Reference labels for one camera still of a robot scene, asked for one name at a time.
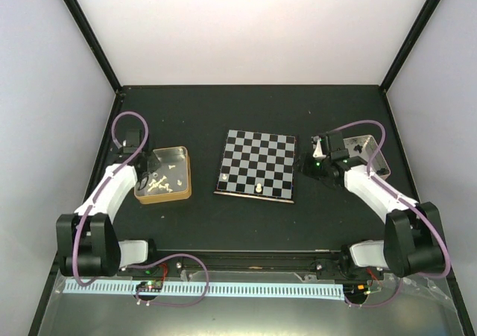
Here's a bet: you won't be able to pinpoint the black and white chessboard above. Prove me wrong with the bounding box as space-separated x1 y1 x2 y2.
214 130 297 203

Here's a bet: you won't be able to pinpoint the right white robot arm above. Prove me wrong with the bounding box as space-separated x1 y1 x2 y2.
298 131 451 279

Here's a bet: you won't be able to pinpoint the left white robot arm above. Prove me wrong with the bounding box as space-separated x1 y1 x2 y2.
56 130 160 279

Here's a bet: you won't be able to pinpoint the white pieces in tin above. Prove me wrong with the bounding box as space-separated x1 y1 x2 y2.
146 162 186 194

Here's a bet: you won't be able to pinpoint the black pieces in tray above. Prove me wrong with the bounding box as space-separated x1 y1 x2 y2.
350 144 391 179

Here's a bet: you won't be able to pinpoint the right circuit board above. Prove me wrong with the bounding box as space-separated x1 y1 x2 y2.
344 284 382 296

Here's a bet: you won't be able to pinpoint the circuit board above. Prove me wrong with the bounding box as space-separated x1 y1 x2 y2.
344 284 382 296
136 280 162 293

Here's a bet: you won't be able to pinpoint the left circuit board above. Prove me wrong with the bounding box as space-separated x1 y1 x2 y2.
136 280 162 293

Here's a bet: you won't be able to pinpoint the gold tin tray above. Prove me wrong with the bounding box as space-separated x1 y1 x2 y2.
134 146 192 204

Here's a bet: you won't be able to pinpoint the pink mesh tray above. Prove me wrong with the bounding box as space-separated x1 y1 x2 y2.
344 135 391 180

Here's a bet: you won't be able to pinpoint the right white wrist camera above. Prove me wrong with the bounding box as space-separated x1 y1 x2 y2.
312 136 326 160

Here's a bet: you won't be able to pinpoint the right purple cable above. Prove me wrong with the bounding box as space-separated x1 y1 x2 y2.
327 119 452 279

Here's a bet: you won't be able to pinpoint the purple cable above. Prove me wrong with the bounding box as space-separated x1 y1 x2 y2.
327 119 452 279
72 111 150 285

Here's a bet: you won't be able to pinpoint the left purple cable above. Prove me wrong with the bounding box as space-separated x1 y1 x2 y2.
72 111 150 285

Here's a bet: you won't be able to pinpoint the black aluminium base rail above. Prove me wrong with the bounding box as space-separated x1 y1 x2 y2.
55 249 454 277

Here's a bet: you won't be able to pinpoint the left black frame post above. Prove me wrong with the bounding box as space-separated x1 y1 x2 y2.
63 0 121 92

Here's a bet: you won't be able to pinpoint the black frame post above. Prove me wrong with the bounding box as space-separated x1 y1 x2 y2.
63 0 121 92
379 0 441 92

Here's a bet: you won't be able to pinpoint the light blue slotted cable duct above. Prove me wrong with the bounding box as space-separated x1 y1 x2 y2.
63 279 344 301

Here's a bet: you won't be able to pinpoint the right black frame post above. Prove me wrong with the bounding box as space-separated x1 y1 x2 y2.
379 0 441 92

